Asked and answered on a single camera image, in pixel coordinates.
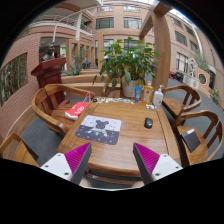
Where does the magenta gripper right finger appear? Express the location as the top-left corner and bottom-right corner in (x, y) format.
(133, 143), (182, 185)

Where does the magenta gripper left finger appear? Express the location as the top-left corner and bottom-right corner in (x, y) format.
(41, 143), (92, 185)

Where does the black computer mouse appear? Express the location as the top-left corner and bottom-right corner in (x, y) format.
(144, 118), (153, 129)

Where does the bear print mouse pad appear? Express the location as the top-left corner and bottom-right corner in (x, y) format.
(75, 115), (122, 145)

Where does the black notebook on chair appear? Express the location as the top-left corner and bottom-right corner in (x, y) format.
(181, 129), (201, 152)

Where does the wooden chair near left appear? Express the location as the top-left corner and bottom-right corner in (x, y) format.
(0, 133), (39, 167)

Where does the red and white bag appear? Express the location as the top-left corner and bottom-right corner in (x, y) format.
(65, 102), (89, 120)

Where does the wooden armchair near right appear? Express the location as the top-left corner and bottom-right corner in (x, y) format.
(172, 110), (223, 167)

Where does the wooden armchair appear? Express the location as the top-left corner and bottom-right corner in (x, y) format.
(172, 110), (223, 167)
(162, 84), (202, 120)
(32, 84), (95, 136)

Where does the wooden armchair left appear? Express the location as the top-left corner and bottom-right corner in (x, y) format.
(32, 84), (95, 136)

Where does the white pump bottle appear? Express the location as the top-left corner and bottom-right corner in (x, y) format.
(153, 85), (163, 106)

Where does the yellow bottle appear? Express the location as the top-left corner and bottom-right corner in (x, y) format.
(143, 82), (153, 103)

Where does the wooden armchair far right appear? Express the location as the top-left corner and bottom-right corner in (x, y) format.
(162, 84), (202, 120)

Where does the blue tube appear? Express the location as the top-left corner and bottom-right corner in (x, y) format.
(135, 86), (142, 103)

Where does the white plant pot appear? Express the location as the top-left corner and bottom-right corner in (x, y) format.
(122, 80), (136, 98)

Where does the wooden chair behind table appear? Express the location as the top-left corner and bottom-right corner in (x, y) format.
(102, 78), (122, 98)

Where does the green potted plant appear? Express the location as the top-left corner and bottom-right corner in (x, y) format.
(93, 39), (161, 88)

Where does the dark bust statue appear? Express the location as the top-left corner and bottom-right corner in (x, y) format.
(42, 42), (55, 61)

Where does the dark red wooden pedestal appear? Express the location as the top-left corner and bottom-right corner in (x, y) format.
(30, 57), (70, 110)

